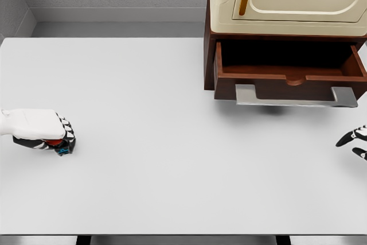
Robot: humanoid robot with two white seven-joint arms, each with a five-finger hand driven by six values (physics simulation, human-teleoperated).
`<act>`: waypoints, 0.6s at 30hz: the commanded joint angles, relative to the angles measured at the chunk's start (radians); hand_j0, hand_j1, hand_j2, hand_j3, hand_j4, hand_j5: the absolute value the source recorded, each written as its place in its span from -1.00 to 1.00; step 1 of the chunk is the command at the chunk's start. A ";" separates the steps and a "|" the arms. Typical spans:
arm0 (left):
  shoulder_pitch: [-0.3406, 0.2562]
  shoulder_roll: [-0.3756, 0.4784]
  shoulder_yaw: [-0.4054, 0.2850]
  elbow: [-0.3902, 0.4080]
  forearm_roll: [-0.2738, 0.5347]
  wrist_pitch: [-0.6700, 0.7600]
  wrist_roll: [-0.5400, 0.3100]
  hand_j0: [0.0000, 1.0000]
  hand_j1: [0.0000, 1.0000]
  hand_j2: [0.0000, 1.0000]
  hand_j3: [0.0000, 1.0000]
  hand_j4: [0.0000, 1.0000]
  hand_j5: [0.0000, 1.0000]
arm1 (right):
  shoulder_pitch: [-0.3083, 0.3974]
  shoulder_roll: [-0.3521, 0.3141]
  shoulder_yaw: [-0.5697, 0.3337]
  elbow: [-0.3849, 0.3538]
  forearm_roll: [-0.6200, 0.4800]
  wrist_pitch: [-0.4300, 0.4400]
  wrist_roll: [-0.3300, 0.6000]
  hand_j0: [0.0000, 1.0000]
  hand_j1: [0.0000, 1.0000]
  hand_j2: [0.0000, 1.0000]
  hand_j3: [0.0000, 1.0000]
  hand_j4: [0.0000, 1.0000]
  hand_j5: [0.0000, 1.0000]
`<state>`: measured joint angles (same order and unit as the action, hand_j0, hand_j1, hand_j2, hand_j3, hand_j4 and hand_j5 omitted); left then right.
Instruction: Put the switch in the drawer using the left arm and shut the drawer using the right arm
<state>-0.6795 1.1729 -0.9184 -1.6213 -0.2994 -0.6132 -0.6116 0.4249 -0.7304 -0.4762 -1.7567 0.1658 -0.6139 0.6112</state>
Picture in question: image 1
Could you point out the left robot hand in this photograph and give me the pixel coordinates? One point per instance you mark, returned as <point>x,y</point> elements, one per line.
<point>34,124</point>

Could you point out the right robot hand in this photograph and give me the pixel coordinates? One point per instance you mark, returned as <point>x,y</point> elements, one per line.
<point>354,134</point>

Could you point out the cream and brown cabinet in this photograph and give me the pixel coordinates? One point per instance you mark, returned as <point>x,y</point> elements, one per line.
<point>275,4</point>

